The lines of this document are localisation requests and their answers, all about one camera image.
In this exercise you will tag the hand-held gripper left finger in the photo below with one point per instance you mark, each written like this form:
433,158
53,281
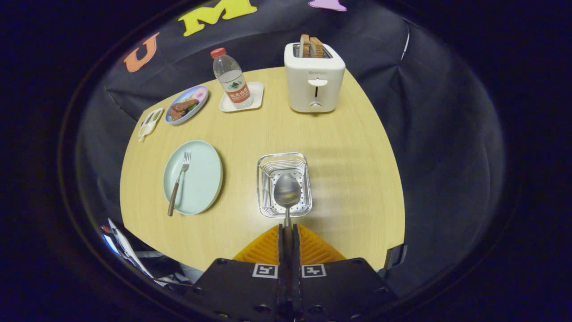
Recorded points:
241,290

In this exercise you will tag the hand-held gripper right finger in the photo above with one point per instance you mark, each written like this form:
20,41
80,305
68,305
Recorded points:
339,290

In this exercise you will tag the black table clamp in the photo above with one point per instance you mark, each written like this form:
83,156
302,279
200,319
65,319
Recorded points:
395,256

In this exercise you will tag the metal mesh basket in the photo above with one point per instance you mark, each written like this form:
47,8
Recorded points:
297,208

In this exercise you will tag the light green plate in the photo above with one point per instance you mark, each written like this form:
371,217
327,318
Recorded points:
203,179

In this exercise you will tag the white papers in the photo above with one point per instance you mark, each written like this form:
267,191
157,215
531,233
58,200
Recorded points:
127,250

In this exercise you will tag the black backdrop cloth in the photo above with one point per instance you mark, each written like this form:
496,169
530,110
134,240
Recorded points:
447,156

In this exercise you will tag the white divided sauce dish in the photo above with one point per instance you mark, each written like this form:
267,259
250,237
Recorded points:
149,123

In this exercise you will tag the brown meat pieces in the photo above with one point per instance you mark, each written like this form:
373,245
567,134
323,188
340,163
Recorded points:
181,108

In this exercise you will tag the white square coaster tray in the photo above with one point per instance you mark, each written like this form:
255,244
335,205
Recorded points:
257,96

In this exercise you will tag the blue rimmed food plate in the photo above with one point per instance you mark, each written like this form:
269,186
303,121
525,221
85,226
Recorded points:
199,95

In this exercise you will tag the white toaster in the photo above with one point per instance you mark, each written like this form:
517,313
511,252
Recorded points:
299,89

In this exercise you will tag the clear water bottle red cap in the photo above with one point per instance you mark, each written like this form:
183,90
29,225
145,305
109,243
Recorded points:
232,80

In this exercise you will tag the toast bread slice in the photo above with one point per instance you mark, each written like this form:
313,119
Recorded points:
317,47
304,44

